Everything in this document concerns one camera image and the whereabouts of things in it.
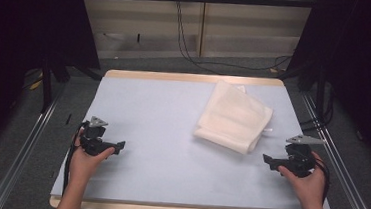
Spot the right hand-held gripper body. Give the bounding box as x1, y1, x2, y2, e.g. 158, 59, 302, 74
276, 132, 327, 181

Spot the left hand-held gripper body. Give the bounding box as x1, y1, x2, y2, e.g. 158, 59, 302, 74
78, 114, 110, 158

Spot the white mesh cloth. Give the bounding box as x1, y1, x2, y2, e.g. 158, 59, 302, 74
191, 77, 276, 157

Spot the person's left hand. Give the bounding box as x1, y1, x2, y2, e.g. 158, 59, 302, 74
67, 135, 118, 187

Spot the person's right hand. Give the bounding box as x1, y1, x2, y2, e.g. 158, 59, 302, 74
274, 148, 330, 209

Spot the black metal stand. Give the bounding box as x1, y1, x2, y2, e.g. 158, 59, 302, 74
36, 54, 105, 119
311, 69, 332, 125

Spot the yellow tape strip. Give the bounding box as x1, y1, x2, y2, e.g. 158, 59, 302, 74
28, 77, 44, 92

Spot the black curtain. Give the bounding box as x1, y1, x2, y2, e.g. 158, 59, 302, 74
278, 0, 371, 175
0, 0, 107, 177

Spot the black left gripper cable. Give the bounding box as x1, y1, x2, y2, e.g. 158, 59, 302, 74
61, 118, 91, 199

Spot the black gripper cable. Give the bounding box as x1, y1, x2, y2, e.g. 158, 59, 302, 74
61, 118, 91, 199
311, 156, 334, 208

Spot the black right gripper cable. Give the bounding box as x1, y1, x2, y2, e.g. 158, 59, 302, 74
311, 156, 334, 208

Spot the aluminium floor rail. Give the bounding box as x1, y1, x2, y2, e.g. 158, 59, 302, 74
291, 91, 371, 209
0, 81, 67, 209

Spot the black floor cable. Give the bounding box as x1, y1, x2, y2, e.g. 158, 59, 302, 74
170, 0, 297, 82

